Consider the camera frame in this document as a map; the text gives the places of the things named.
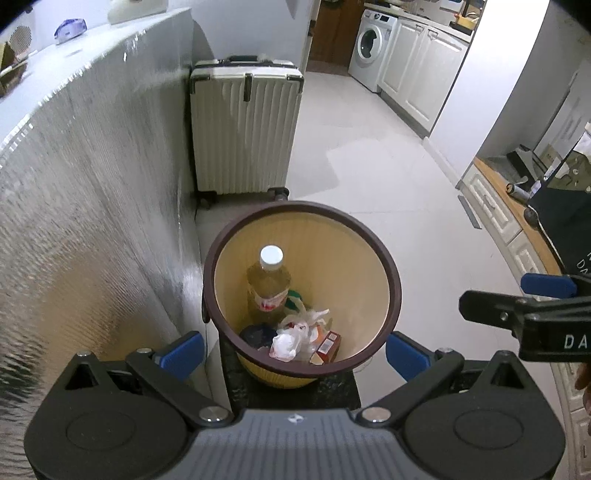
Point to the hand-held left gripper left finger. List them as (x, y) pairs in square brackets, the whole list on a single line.
[(182, 354)]

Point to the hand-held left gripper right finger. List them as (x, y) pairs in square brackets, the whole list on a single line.
[(407, 355)]

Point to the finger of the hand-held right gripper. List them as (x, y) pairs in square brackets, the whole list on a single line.
[(489, 307), (549, 285)]

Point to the white orange plastic bag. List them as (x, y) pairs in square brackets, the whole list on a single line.
[(301, 322)]

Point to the brown rimmed yellow bin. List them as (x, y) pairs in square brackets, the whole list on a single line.
[(323, 258)]

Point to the person's right hand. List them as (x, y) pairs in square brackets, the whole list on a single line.
[(583, 385)]

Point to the black tote bag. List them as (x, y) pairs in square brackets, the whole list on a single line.
[(554, 226)]

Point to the dark blue round lid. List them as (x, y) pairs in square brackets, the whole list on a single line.
[(256, 337)]

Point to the small orange brown box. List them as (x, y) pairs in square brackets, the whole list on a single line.
[(330, 346)]

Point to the dark stone stand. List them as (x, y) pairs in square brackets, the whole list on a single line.
[(337, 388)]

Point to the white cabinet with wooden top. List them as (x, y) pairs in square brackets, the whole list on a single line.
[(503, 217)]

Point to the small grey cylinder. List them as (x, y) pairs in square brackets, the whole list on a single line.
[(518, 190)]

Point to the crumpled white tissue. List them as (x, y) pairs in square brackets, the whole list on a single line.
[(284, 346)]

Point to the plastic bottle with white cap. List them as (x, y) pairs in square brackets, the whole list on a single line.
[(268, 286)]

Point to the green wrapper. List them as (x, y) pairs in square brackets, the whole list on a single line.
[(293, 302)]

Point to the silver foil covered counter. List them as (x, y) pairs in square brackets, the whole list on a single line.
[(92, 184)]

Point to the cream hard shell suitcase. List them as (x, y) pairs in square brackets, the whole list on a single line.
[(244, 129)]

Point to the white kitchen cabinets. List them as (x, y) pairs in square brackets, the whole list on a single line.
[(415, 64)]

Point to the white washing machine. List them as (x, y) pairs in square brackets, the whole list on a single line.
[(369, 46)]

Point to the brown wooden door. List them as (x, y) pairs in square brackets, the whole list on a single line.
[(332, 41)]

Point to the yellowish box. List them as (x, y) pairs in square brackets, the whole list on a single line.
[(10, 69)]

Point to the round white mesh object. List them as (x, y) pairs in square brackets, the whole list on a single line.
[(21, 39)]

